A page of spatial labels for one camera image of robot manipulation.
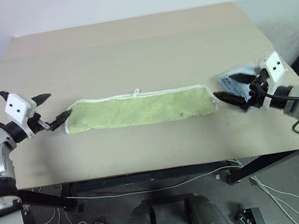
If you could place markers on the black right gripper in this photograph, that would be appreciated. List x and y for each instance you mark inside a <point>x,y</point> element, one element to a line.
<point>258,91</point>

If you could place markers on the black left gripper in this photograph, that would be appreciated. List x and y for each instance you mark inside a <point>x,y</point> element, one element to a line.
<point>37,123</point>

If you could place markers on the green towel with white hem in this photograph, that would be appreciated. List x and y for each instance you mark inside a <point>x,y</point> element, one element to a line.
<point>137,109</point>

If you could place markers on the blue cloth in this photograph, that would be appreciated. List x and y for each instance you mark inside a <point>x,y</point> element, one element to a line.
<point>226,83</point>

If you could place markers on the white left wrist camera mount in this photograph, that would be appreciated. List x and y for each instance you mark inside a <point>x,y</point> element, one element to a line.
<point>17,106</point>

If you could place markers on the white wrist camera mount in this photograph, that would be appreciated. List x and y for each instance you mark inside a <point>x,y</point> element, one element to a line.
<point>274,66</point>
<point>17,106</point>

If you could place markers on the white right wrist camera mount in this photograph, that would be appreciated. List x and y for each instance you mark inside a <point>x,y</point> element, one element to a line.
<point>274,66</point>

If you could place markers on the black metal table frame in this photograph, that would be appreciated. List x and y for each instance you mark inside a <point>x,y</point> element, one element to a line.
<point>148,176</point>

